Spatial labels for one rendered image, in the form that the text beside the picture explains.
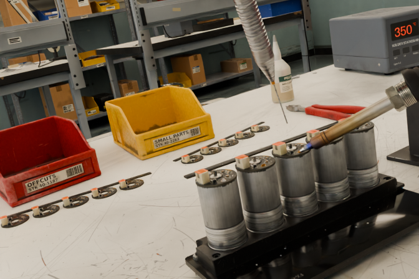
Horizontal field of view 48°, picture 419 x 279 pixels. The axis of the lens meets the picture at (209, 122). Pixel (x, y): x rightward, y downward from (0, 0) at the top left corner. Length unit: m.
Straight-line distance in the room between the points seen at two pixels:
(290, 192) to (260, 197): 0.03
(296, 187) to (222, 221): 0.05
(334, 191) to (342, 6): 5.94
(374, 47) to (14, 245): 0.60
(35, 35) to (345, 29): 1.92
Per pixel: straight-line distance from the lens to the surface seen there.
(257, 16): 0.25
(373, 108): 0.29
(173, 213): 0.40
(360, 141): 0.33
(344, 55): 0.88
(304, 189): 0.31
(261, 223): 0.30
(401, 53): 0.81
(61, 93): 4.37
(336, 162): 0.32
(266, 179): 0.29
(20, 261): 0.40
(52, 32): 2.58
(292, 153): 0.30
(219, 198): 0.27
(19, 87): 2.61
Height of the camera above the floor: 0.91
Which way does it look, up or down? 14 degrees down
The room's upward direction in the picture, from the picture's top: 11 degrees counter-clockwise
